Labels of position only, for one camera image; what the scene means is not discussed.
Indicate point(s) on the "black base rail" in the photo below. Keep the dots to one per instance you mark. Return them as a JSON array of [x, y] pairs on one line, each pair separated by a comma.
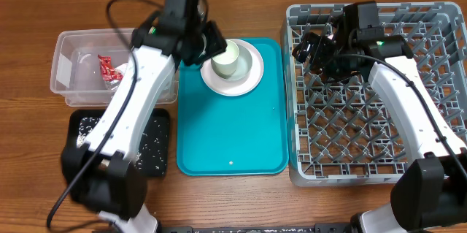
[[316, 228]]

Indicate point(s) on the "white napkin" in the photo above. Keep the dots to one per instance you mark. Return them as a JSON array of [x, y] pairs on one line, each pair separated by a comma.
[[122, 68]]

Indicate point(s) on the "black plastic tray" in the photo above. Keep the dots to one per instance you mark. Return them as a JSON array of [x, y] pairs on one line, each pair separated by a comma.
[[152, 156]]

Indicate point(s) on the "white bowl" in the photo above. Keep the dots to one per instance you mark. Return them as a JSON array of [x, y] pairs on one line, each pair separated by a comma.
[[243, 66]]

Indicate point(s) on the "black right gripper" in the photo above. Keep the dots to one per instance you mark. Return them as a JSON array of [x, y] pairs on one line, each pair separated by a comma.
[[314, 47]]

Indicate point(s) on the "cream paper cup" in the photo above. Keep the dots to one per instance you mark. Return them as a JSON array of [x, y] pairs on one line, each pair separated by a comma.
[[225, 64]]

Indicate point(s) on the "teal plastic tray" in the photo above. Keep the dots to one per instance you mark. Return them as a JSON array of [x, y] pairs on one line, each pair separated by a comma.
[[234, 135]]

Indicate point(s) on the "red snack wrapper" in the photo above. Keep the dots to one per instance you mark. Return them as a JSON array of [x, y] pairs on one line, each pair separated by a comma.
[[111, 76]]

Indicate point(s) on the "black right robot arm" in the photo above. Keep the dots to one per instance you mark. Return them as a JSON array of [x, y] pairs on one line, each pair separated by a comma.
[[432, 192]]

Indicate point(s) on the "grey dishwasher rack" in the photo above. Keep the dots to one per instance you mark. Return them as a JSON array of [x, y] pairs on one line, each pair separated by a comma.
[[342, 134]]

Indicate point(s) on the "clear plastic bin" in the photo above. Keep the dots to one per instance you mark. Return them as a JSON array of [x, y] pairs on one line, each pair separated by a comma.
[[75, 72]]

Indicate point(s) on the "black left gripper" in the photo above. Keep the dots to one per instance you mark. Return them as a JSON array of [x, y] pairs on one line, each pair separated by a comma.
[[217, 43]]

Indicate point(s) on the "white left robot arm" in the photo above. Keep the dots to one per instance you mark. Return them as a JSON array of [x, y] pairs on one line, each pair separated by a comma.
[[101, 174]]

